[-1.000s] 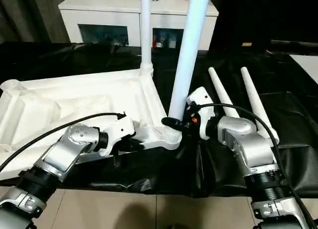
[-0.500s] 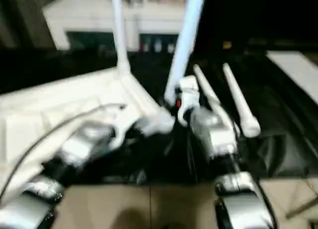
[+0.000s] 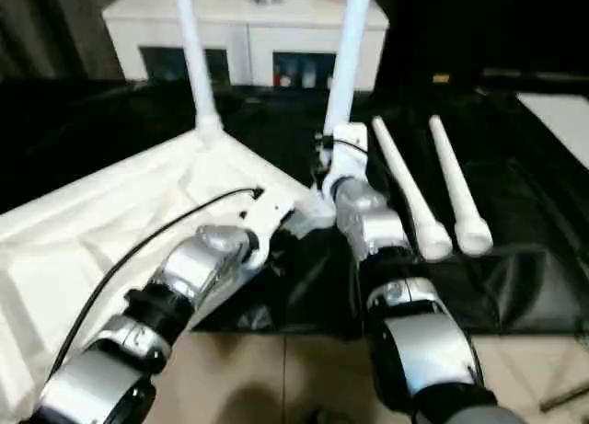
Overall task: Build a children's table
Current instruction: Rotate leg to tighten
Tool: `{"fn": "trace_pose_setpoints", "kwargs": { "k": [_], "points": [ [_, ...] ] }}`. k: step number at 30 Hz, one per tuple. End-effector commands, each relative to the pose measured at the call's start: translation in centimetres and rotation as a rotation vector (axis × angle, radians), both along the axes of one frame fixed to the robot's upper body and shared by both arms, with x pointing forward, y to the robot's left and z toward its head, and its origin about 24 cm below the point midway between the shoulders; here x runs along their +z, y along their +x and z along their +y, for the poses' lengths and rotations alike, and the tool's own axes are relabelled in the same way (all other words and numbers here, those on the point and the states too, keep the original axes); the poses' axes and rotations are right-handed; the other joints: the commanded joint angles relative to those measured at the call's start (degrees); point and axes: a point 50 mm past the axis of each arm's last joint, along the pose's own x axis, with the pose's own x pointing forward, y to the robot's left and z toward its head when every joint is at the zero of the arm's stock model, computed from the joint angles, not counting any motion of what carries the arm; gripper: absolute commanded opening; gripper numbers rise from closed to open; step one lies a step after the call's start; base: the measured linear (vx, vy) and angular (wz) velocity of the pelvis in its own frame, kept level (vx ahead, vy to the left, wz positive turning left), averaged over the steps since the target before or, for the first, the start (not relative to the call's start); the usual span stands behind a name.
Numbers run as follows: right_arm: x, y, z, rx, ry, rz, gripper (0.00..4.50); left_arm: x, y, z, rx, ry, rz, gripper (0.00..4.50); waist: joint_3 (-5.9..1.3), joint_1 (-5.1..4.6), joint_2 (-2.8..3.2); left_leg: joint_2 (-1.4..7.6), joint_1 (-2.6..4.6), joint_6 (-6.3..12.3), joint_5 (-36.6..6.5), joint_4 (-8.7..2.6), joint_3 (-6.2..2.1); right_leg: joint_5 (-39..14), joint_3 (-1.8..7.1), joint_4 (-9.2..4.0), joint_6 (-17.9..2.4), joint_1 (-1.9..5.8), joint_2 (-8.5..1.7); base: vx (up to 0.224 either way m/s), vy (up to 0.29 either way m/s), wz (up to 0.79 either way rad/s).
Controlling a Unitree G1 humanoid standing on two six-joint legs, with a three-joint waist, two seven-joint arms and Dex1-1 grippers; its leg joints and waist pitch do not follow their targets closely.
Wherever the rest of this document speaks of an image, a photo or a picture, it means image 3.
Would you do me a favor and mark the white glass-door cabinet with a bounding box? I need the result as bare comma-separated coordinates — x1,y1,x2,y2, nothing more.
101,0,391,93

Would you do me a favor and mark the white plastic table top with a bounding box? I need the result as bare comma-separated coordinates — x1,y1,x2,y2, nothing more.
0,120,337,424

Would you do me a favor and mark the dark thin rod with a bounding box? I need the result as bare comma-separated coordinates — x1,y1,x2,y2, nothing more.
540,384,589,411

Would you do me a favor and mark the grey pleated curtain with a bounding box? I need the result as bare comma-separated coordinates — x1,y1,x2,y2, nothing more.
0,0,128,83

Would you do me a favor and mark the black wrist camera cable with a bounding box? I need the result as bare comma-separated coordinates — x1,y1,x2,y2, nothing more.
321,137,369,158
45,187,266,374

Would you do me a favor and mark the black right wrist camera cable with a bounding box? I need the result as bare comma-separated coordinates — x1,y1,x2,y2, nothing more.
321,137,369,158

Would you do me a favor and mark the black work mat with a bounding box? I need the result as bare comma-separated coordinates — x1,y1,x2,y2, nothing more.
0,76,589,342

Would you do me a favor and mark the white flat panel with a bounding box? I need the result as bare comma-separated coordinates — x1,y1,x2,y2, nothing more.
515,91,589,161

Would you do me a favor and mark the white plastic table leg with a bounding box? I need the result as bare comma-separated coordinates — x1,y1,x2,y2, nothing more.
427,114,494,258
172,0,226,131
315,0,375,190
371,115,453,262

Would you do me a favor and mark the black left wrist camera cable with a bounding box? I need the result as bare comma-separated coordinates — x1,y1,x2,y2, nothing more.
45,187,266,374

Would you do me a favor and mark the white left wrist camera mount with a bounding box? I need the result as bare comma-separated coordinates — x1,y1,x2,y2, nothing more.
238,191,298,271

